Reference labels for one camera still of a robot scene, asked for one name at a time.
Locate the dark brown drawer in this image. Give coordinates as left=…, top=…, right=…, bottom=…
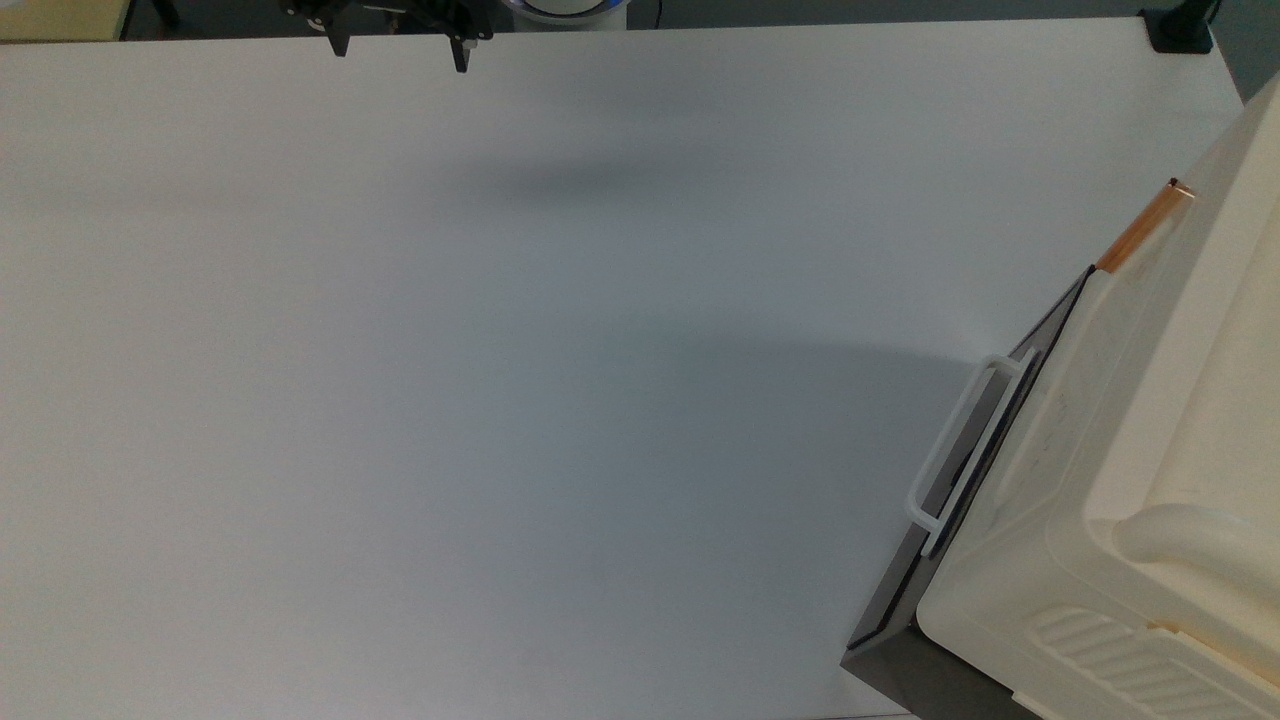
left=843, top=265, right=1097, bottom=720

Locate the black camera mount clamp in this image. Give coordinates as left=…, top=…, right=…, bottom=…
left=1142, top=0, right=1217, bottom=55

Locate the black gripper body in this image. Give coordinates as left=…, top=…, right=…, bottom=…
left=280, top=0, right=496, bottom=41

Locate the white drawer handle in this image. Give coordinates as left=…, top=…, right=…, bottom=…
left=905, top=352, right=1040, bottom=559

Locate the copper door handle bar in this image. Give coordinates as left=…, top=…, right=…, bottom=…
left=1095, top=178, right=1197, bottom=274

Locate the light wooden desk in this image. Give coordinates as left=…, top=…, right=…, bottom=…
left=0, top=0, right=134, bottom=43

